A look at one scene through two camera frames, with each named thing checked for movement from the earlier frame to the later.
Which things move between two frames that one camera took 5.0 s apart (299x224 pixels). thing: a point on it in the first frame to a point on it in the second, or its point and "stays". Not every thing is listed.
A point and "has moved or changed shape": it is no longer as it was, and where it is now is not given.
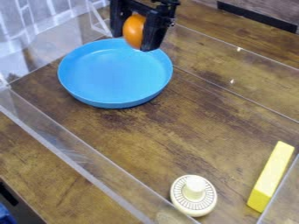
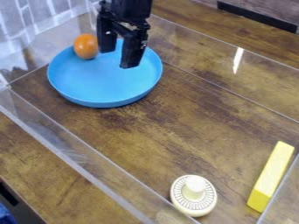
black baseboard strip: [256, 17] stays
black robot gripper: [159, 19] to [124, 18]
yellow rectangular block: [271, 176] stays
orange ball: [133, 30] has moved or changed shape
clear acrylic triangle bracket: [97, 20] stays
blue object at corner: [5, 217] stays
